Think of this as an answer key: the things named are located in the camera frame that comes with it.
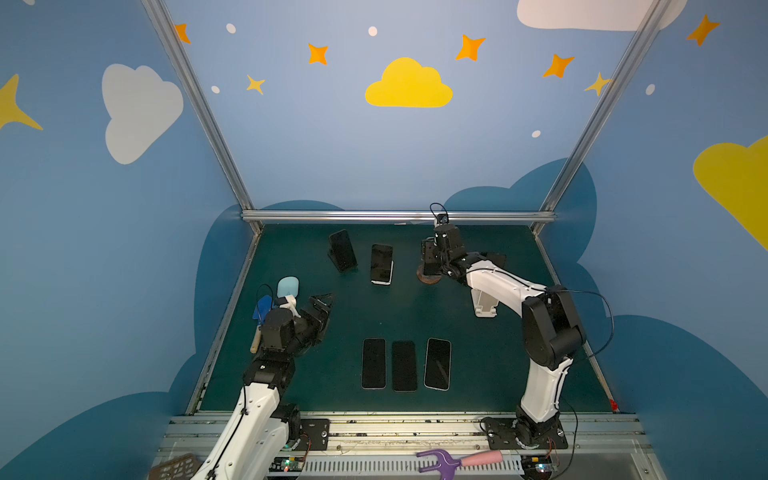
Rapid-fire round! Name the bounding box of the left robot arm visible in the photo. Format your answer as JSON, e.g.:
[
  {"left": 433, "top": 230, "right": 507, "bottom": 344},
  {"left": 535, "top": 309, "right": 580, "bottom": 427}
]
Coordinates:
[{"left": 194, "top": 293, "right": 336, "bottom": 479}]

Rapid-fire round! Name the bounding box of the light blue toy shovel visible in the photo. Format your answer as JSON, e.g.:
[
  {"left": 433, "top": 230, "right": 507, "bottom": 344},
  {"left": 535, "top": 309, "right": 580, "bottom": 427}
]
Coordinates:
[{"left": 276, "top": 276, "right": 300, "bottom": 298}]

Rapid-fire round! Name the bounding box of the round wooden phone stand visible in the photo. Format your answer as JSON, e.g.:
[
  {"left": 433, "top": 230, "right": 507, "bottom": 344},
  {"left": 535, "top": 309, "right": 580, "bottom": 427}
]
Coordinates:
[{"left": 417, "top": 270, "right": 442, "bottom": 285}]

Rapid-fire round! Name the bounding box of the white phone stand rear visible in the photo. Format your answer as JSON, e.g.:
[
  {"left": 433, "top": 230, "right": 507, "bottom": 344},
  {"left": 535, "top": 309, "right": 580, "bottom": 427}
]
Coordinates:
[{"left": 370, "top": 259, "right": 394, "bottom": 286}]

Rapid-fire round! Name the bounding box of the purple pink toy fork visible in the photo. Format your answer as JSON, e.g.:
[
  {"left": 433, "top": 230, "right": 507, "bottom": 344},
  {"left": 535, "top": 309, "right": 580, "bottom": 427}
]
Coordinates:
[{"left": 416, "top": 449, "right": 503, "bottom": 480}]

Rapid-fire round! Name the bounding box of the small black phone stand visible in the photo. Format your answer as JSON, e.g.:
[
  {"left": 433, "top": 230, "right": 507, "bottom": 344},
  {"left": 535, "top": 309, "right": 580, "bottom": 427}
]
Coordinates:
[{"left": 484, "top": 252, "right": 507, "bottom": 269}]

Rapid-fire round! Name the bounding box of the white framed phone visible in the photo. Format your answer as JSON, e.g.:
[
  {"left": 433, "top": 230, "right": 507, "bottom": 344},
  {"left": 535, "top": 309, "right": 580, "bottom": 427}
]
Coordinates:
[{"left": 424, "top": 338, "right": 452, "bottom": 391}]

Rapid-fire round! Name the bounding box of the white phone stand front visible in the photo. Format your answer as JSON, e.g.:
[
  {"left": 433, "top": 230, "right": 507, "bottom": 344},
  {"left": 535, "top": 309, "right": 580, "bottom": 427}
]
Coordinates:
[{"left": 471, "top": 288, "right": 499, "bottom": 318}]

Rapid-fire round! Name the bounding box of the brown perforated toy spatula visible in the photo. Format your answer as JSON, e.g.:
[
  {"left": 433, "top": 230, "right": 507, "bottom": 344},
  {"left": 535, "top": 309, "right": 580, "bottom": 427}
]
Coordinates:
[{"left": 147, "top": 453, "right": 201, "bottom": 480}]

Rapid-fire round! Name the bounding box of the purple phone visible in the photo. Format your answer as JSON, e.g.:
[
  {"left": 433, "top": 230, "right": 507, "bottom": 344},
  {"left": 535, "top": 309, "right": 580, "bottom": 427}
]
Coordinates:
[{"left": 361, "top": 338, "right": 387, "bottom": 390}]

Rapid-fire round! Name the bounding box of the black folding phone stand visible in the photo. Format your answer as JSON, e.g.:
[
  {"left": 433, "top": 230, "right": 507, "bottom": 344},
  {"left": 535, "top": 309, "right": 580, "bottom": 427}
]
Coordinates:
[{"left": 327, "top": 236, "right": 361, "bottom": 274}]

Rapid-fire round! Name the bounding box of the white phone stand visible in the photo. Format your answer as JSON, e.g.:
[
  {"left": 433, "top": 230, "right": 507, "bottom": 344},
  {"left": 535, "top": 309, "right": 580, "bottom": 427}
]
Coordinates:
[
  {"left": 370, "top": 259, "right": 394, "bottom": 286},
  {"left": 471, "top": 288, "right": 499, "bottom": 318}
]

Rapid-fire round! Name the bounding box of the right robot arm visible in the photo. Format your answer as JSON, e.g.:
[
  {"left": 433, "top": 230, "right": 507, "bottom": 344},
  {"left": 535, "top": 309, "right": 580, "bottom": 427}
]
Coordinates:
[{"left": 420, "top": 214, "right": 586, "bottom": 449}]

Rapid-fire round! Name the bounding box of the aluminium frame rail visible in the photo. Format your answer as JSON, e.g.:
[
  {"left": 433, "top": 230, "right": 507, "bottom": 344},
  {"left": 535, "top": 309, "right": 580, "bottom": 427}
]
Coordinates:
[{"left": 241, "top": 209, "right": 555, "bottom": 224}]

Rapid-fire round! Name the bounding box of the phone on wooden stand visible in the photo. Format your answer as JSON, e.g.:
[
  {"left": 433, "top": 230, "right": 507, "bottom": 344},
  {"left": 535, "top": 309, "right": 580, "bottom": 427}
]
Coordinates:
[{"left": 421, "top": 238, "right": 442, "bottom": 277}]

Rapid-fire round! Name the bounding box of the black phone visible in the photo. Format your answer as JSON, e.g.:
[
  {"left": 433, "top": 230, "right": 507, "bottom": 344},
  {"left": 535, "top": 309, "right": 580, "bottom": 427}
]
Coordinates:
[
  {"left": 392, "top": 341, "right": 418, "bottom": 392},
  {"left": 328, "top": 229, "right": 359, "bottom": 272},
  {"left": 370, "top": 244, "right": 394, "bottom": 286}
]

